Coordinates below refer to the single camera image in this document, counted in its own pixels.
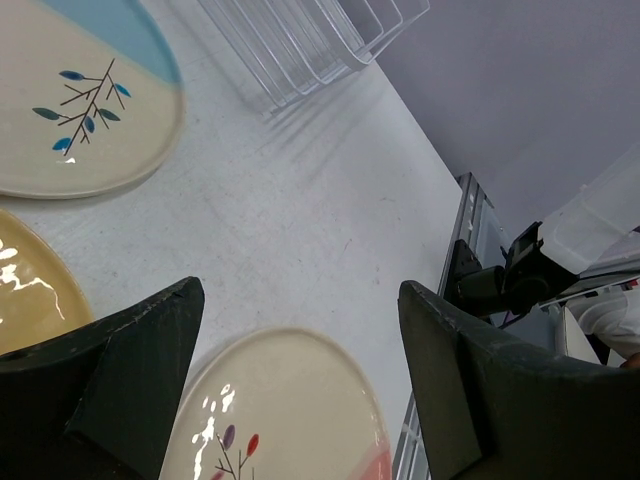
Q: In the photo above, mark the cream and blue round plate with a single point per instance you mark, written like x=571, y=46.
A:
x=92, y=99

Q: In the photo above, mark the aluminium table frame rail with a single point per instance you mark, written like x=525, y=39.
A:
x=437, y=358

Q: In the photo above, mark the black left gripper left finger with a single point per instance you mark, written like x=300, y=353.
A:
x=100, y=401

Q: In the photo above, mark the cream and pink round plate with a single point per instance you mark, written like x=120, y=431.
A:
x=281, y=403

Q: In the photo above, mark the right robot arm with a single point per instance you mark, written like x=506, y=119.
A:
x=554, y=289

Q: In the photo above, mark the cream and yellow round plate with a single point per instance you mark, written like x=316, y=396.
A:
x=40, y=298

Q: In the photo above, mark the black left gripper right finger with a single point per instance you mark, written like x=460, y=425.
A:
x=546, y=416

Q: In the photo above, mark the white wire dish rack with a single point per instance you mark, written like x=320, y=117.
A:
x=294, y=49

